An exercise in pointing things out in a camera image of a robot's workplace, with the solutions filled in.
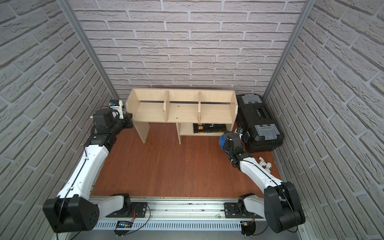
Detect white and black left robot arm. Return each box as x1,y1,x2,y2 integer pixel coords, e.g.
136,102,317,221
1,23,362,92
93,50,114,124
43,106,133,234

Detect black book with gold lettering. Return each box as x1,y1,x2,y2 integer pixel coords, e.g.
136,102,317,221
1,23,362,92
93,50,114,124
193,124,227,134

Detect white plastic pipe fitting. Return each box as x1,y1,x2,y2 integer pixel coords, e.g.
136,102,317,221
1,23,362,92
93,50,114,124
259,157,272,173

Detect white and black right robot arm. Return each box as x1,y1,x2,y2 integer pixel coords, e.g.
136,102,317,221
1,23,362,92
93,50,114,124
219,132,306,233

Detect black round connector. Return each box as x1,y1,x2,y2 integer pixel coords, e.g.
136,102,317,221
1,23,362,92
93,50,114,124
241,221,256,237

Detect small green circuit board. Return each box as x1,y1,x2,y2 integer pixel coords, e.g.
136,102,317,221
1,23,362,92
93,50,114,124
116,221,134,230

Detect black plastic toolbox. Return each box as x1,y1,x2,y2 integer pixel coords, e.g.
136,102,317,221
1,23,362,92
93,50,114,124
236,94,285,153

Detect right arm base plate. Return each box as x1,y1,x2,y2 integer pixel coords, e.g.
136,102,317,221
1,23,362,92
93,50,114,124
224,202,263,219

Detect light wooden bookshelf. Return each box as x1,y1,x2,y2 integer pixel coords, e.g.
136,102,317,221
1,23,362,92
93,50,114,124
126,89,239,143

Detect blue and grey microfibre cloth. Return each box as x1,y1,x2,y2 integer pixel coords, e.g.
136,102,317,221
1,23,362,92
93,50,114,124
219,133,232,154

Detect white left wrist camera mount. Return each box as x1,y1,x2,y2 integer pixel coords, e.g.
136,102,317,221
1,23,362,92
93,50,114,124
109,100,124,119

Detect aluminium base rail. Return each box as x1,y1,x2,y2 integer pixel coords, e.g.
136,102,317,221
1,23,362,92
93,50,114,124
59,196,304,232

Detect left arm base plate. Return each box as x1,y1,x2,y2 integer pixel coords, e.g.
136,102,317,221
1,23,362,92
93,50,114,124
107,202,148,219

